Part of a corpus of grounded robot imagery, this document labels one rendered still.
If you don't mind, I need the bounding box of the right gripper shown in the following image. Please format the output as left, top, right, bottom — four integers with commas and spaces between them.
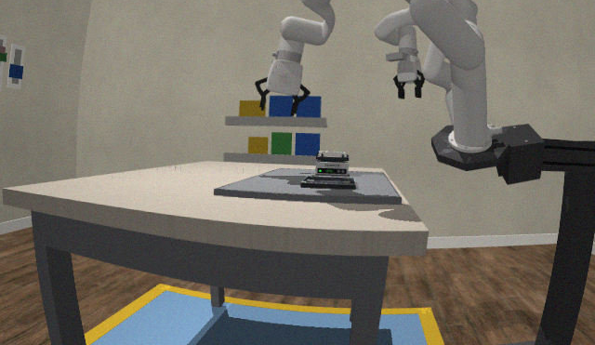
393, 55, 425, 99

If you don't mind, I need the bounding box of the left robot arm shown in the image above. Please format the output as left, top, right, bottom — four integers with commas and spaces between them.
272, 0, 502, 153

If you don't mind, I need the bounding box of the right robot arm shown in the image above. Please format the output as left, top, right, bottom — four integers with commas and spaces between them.
375, 0, 478, 125

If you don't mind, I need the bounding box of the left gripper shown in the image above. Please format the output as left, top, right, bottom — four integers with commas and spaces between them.
255, 59, 310, 116

